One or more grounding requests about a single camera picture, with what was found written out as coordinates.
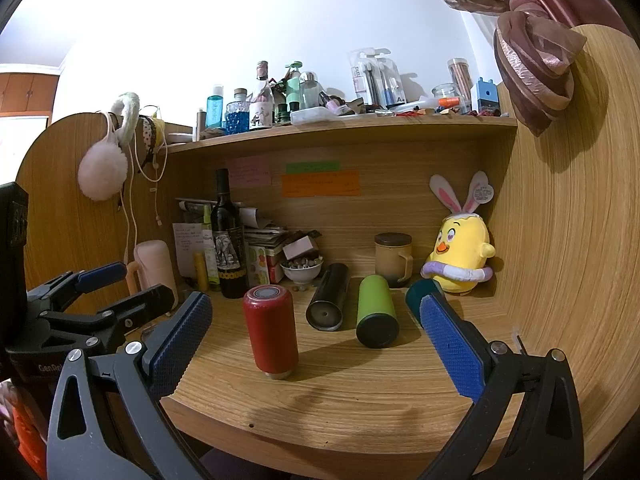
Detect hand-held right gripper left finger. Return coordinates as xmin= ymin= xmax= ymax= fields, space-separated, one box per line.
xmin=46 ymin=291 xmax=214 ymax=480

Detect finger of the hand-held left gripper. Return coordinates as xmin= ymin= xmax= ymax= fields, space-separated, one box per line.
xmin=26 ymin=261 xmax=129 ymax=317
xmin=39 ymin=284 xmax=177 ymax=351

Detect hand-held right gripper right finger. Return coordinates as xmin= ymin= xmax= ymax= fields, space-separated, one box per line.
xmin=416 ymin=291 xmax=585 ymax=480

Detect teal cup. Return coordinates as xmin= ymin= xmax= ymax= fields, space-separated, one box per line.
xmin=405 ymin=280 xmax=444 ymax=330

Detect green cup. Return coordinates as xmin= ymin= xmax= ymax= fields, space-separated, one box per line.
xmin=356 ymin=275 xmax=399 ymax=349

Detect red cup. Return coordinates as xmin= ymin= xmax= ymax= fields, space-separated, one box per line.
xmin=242 ymin=284 xmax=300 ymax=381

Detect black cup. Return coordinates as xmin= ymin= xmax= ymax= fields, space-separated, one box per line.
xmin=306 ymin=262 xmax=351 ymax=332

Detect yellow tube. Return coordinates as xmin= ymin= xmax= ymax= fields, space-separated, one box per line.
xmin=195 ymin=251 xmax=210 ymax=292

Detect white handwritten note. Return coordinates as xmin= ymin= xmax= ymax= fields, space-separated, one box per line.
xmin=172 ymin=222 xmax=206 ymax=278

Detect green tube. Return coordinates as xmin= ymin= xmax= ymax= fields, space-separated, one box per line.
xmin=202 ymin=205 xmax=221 ymax=290

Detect yellow chick plush toy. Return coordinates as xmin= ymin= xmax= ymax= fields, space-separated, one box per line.
xmin=421 ymin=170 xmax=503 ymax=295

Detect dark wine bottle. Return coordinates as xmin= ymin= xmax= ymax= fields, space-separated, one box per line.
xmin=210 ymin=168 xmax=247 ymax=299

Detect brown lidded mug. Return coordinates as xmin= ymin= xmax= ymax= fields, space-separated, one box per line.
xmin=375 ymin=232 xmax=415 ymax=288

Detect white fluffy earmuffs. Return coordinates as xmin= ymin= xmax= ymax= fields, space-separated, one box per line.
xmin=77 ymin=92 xmax=141 ymax=202

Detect fruit print tin box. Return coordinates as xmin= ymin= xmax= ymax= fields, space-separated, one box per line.
xmin=247 ymin=244 xmax=287 ymax=286

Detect white bowl of nuts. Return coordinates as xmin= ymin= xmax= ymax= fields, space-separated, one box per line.
xmin=280 ymin=256 xmax=323 ymax=288

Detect stack of papers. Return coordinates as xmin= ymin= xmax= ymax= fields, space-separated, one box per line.
xmin=175 ymin=199 xmax=291 ymax=253

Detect polka-dot headband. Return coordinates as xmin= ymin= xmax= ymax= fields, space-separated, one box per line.
xmin=139 ymin=115 xmax=157 ymax=166

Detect wooden desk shelf unit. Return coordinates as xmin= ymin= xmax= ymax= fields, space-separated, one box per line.
xmin=15 ymin=24 xmax=640 ymax=480

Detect small cardboard box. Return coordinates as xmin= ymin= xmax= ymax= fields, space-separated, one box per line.
xmin=283 ymin=232 xmax=321 ymax=260

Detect pink sticky note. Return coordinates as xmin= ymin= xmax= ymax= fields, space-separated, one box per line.
xmin=226 ymin=157 xmax=272 ymax=188

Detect orange cloth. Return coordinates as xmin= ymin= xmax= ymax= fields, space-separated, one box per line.
xmin=10 ymin=395 xmax=51 ymax=480

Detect blue liquid bottle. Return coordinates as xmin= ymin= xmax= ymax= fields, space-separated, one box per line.
xmin=206 ymin=85 xmax=224 ymax=130

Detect orange sticky note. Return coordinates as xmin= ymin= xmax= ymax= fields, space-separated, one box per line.
xmin=281 ymin=171 xmax=361 ymax=197

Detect blue beads jar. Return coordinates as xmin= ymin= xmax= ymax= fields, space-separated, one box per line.
xmin=225 ymin=88 xmax=251 ymax=135

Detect green sticky note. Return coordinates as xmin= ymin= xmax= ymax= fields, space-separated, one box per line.
xmin=286 ymin=160 xmax=341 ymax=173

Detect pink label glass bottle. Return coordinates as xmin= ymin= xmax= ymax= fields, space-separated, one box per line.
xmin=249 ymin=61 xmax=275 ymax=131

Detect short glass jar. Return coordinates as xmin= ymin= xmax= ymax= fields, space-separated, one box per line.
xmin=431 ymin=83 xmax=462 ymax=113

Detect blue pencil sharpener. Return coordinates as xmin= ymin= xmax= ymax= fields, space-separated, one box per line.
xmin=471 ymin=77 xmax=502 ymax=113

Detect white plastic tray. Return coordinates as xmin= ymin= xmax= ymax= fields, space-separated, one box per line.
xmin=290 ymin=106 xmax=346 ymax=125

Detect green pump bottle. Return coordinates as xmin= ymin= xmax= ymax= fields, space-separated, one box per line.
xmin=285 ymin=61 xmax=304 ymax=111

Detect tall clear tube jar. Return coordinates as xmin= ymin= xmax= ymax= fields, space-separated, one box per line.
xmin=447 ymin=58 xmax=473 ymax=111

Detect toothbrush blister pack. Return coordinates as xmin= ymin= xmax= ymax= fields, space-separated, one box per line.
xmin=377 ymin=52 xmax=407 ymax=106
xmin=349 ymin=49 xmax=381 ymax=103

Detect pink curtain tieback bow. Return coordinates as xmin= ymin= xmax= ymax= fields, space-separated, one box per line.
xmin=492 ymin=0 xmax=588 ymax=138

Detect pink cup with handle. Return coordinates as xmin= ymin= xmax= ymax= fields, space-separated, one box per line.
xmin=126 ymin=240 xmax=179 ymax=312

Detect white earphone cable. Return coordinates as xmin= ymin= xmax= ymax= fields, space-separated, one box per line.
xmin=119 ymin=107 xmax=168 ymax=266

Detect wooden wall cabinet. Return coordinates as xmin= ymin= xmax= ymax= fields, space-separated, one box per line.
xmin=0 ymin=63 xmax=61 ymax=116

